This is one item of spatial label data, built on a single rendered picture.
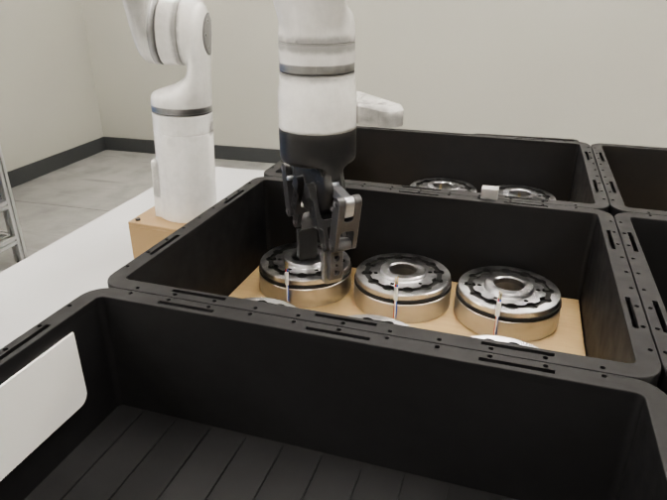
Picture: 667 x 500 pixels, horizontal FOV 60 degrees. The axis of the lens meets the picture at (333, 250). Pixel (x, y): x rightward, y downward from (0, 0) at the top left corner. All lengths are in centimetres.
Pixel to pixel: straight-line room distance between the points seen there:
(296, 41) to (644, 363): 36
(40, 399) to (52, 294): 58
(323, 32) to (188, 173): 46
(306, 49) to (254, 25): 351
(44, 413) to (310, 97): 32
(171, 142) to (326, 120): 43
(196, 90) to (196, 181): 14
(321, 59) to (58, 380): 33
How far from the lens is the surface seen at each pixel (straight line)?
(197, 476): 44
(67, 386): 46
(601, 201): 68
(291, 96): 54
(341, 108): 54
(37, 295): 102
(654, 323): 45
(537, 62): 374
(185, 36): 88
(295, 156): 54
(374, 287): 59
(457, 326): 60
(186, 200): 94
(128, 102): 459
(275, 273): 62
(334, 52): 53
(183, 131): 91
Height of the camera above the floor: 114
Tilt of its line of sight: 25 degrees down
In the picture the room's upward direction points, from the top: straight up
